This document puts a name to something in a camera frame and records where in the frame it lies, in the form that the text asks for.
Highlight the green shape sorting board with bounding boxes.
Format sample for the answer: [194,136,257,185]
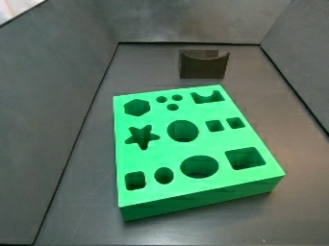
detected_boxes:
[114,85,285,221]

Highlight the black curved holder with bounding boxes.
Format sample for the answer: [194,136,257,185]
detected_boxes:
[179,50,230,79]

